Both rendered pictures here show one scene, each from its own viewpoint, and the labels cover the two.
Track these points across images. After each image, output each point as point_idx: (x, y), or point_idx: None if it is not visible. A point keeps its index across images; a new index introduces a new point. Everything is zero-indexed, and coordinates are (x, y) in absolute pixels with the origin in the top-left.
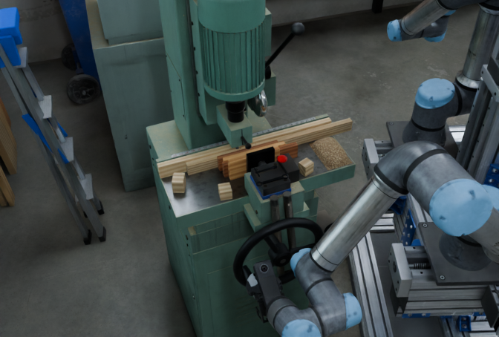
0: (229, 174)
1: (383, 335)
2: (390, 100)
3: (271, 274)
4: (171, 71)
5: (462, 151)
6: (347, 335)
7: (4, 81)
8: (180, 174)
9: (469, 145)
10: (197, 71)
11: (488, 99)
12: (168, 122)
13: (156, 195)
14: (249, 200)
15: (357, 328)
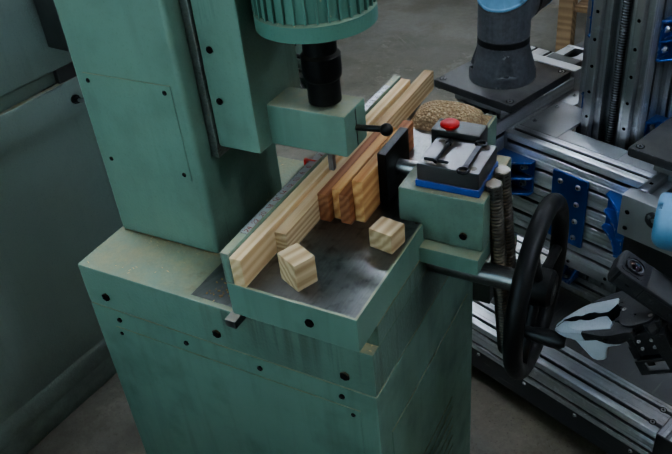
0: (362, 209)
1: (603, 380)
2: (284, 148)
3: (650, 269)
4: (118, 101)
5: (600, 36)
6: (525, 435)
7: None
8: (294, 248)
9: (609, 19)
10: (214, 44)
11: None
12: (112, 236)
13: (58, 451)
14: (427, 232)
15: (526, 417)
